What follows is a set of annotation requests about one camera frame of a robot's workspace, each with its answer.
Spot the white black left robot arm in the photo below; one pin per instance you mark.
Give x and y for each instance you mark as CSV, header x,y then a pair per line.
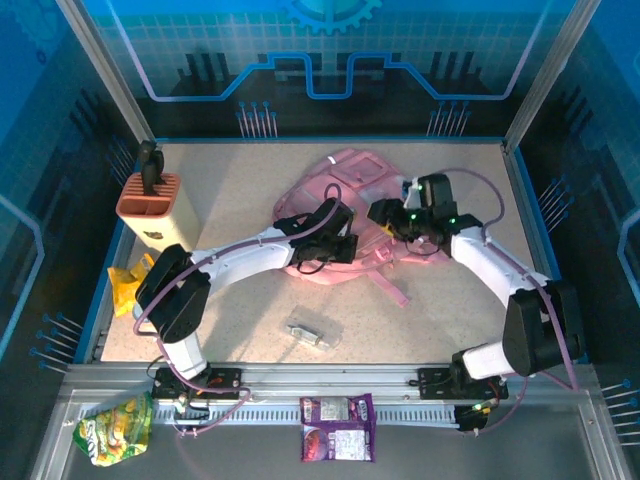
x,y
240,257

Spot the pink school backpack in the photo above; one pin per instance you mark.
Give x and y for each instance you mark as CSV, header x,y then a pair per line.
x,y
365,170

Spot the aluminium frame post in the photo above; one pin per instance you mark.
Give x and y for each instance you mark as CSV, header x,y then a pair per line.
x,y
545,70
100,65

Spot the clear plastic supplies bag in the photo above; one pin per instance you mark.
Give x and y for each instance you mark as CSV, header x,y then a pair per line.
x,y
315,330

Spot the purple snack bag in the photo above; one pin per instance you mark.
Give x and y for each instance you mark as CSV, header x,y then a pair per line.
x,y
337,430

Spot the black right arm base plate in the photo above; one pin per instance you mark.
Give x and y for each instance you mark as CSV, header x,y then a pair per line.
x,y
432,382

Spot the aluminium frame rail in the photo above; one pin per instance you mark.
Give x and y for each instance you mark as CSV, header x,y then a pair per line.
x,y
325,372

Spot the green chips bag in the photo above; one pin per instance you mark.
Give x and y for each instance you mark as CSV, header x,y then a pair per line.
x,y
112,432

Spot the black controller box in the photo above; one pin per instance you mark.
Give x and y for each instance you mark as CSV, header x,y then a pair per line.
x,y
470,417

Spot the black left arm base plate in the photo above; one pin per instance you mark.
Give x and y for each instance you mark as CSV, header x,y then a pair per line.
x,y
230,380

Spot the yellow snack bag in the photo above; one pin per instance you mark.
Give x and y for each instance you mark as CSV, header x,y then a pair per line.
x,y
122,290

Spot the cream knife block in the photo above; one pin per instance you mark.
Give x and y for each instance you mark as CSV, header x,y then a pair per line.
x,y
160,220

